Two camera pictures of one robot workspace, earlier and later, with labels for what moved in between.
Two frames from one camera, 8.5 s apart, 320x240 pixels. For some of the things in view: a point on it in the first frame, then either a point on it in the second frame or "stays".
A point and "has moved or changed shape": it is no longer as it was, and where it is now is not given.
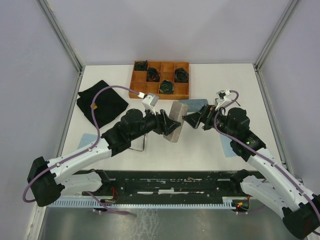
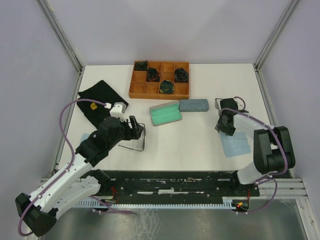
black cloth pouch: [107, 103] stays
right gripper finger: [202, 111] → [218, 128]
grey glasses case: [177, 110] has moved or changed shape
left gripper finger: [168, 119] → [133, 121]
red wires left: [114, 191] stays
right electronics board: [244, 204] stays
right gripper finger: [192, 118] → [230, 133]
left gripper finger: [170, 126] → [137, 132]
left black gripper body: [151, 122] → [126, 132]
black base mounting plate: [175, 184] stays
